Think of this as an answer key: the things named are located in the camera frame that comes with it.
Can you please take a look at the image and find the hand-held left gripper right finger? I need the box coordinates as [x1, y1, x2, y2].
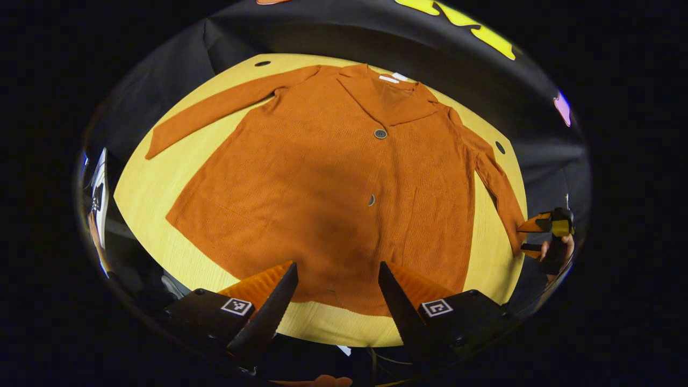
[378, 261, 521, 371]

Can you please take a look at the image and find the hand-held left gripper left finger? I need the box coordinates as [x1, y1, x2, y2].
[161, 261, 299, 371]

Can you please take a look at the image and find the orange knit cardigan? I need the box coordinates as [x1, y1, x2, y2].
[145, 63, 530, 318]

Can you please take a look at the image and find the black backdrop cloth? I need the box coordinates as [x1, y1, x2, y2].
[81, 0, 592, 280]

